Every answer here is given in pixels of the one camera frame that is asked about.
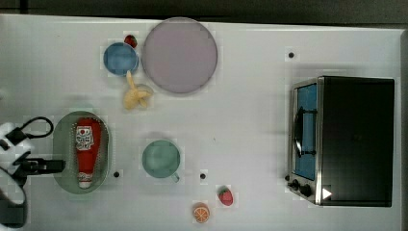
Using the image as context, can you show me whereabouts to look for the toy strawberry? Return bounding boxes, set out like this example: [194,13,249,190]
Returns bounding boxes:
[217,186,234,206]

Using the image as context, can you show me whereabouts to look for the green mug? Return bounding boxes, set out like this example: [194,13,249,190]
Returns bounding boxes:
[141,140,181,183]

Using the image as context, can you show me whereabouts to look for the large grey round plate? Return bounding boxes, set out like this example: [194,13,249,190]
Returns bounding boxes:
[142,17,217,93]

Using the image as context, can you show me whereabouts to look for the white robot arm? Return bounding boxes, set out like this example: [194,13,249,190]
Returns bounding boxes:
[0,116,65,229]

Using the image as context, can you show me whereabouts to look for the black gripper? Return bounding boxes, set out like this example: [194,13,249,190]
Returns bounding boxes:
[13,152,65,179]

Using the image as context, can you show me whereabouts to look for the blue cup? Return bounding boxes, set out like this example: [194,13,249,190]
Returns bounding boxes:
[103,42,139,76]

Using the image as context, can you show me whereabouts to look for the red toy fruit behind cup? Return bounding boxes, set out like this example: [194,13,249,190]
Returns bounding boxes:
[124,35,138,48]

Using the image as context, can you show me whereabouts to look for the silver black toaster oven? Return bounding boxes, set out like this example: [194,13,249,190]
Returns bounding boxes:
[285,76,395,207]

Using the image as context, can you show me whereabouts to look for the red ketchup bottle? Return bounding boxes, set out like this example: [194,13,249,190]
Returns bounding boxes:
[75,117,101,189]

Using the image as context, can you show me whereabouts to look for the toy orange slice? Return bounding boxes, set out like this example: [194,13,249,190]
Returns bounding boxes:
[192,203,211,223]

